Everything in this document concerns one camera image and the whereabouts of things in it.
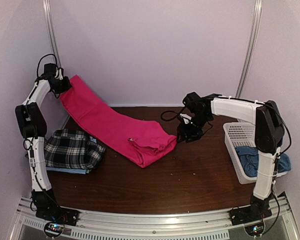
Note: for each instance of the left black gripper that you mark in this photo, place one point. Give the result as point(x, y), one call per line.
point(68, 86)

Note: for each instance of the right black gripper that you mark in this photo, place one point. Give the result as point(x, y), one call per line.
point(184, 132)

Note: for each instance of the pink shirt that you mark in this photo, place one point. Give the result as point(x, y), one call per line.
point(142, 142)

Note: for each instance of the black white plaid shirt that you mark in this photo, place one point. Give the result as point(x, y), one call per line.
point(72, 150)

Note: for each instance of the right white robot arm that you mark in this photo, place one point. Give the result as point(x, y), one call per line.
point(269, 132)

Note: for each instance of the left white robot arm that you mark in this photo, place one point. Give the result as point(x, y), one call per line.
point(33, 129)

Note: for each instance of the white plastic laundry basket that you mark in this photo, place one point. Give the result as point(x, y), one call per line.
point(238, 134)

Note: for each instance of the blue denim garment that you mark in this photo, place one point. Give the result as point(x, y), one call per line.
point(249, 159)

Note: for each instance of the folded light blue shirt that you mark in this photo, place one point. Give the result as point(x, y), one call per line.
point(70, 171)

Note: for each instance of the right round circuit board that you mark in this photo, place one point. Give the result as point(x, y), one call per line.
point(254, 230)

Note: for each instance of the round circuit board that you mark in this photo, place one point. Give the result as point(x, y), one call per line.
point(254, 230)
point(53, 229)

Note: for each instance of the left round circuit board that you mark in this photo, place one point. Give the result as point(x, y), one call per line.
point(53, 229)

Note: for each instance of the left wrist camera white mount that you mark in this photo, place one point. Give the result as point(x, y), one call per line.
point(59, 74)

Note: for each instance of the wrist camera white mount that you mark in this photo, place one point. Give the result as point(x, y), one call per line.
point(185, 118)
point(59, 74)

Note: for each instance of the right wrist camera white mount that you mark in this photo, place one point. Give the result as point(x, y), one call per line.
point(185, 118)

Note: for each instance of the left aluminium frame post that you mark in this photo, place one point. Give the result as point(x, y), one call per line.
point(50, 29)

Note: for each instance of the aluminium frame post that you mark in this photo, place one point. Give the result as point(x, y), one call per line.
point(50, 29)
point(254, 32)

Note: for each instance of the front aluminium rail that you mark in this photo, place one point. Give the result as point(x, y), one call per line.
point(208, 225)

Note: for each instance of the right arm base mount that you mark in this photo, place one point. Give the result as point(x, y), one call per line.
point(244, 215)

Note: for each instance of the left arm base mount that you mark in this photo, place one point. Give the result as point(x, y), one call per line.
point(60, 215)

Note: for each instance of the right aluminium frame post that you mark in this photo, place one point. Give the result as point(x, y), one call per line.
point(254, 32)

